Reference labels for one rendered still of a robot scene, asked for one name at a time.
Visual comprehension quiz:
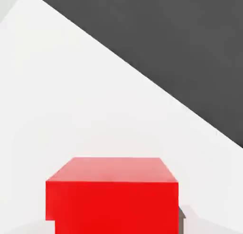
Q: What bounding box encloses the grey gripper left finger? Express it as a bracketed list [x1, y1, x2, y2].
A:
[7, 218, 56, 234]

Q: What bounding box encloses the small red cube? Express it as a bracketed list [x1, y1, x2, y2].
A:
[45, 157, 179, 234]

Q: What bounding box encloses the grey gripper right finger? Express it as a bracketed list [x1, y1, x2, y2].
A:
[178, 205, 242, 234]

